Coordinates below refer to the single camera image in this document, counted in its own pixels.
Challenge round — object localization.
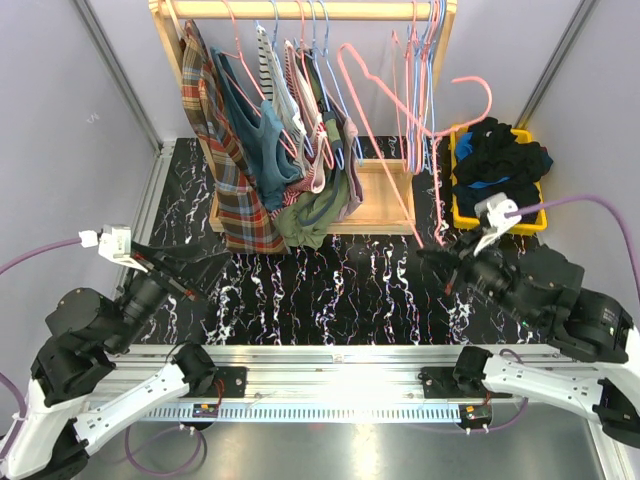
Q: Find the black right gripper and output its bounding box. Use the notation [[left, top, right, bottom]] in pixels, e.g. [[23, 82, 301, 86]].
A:
[[416, 222, 538, 327]]

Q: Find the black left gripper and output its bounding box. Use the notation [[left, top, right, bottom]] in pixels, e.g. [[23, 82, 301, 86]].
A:
[[105, 240, 234, 354]]

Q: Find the pink wire hanger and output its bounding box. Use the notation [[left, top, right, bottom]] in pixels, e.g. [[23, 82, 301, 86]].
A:
[[337, 42, 494, 249], [391, 1, 422, 174]]

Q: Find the black garment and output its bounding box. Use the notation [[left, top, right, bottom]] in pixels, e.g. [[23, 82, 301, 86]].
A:
[[453, 117, 553, 186]]

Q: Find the blue tank top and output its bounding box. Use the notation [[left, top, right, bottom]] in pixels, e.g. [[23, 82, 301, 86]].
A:
[[454, 132, 509, 190]]

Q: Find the pink garment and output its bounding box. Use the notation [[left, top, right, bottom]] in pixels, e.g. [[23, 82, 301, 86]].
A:
[[284, 39, 363, 216]]

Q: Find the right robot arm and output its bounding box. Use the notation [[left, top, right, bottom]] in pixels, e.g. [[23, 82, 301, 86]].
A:
[[417, 232, 639, 448]]

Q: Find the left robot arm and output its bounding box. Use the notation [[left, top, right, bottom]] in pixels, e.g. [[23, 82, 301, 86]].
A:
[[1, 243, 218, 479]]

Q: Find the teal hanging tank top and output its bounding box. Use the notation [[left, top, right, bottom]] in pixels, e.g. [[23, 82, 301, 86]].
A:
[[210, 48, 302, 212]]

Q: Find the plaid hanging shirt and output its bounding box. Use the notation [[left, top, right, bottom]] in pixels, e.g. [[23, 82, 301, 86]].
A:
[[181, 20, 288, 254]]

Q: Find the wooden clothes rack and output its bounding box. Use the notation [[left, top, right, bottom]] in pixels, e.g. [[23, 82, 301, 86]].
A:
[[148, 0, 458, 236]]

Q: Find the yellow plastic bin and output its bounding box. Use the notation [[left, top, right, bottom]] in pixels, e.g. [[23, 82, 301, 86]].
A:
[[448, 122, 549, 236]]

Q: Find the dark clothes pile in bin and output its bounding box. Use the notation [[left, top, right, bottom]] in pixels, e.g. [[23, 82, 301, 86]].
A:
[[451, 169, 555, 221]]

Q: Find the green hanging garment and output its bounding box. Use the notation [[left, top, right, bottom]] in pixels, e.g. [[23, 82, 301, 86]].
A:
[[275, 44, 348, 249]]

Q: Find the striped hanging garment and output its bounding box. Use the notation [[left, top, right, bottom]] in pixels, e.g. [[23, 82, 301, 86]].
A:
[[255, 24, 307, 172]]

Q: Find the empty hangers bunch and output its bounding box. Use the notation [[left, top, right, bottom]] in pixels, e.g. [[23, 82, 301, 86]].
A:
[[405, 1, 446, 175]]

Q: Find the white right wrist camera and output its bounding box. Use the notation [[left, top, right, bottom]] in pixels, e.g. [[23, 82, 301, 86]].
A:
[[473, 192, 522, 256]]

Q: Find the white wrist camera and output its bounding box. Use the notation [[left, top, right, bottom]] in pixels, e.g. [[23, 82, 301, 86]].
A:
[[98, 225, 148, 273], [473, 192, 522, 256]]

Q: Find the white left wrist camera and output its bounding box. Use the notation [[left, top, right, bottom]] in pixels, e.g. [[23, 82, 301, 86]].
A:
[[98, 225, 148, 273]]

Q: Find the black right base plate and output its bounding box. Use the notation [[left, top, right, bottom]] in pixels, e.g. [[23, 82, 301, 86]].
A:
[[417, 366, 494, 400]]

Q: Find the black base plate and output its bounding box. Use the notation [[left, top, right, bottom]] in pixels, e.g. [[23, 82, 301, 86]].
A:
[[417, 366, 494, 400], [182, 366, 248, 399]]

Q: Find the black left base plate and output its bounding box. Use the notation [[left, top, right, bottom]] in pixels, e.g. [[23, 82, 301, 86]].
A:
[[182, 366, 248, 399]]

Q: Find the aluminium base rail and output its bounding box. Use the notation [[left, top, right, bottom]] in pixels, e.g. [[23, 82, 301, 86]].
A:
[[64, 344, 609, 424]]

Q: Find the purple floor cable left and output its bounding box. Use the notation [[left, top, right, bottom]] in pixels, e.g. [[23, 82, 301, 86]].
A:
[[123, 424, 209, 473]]

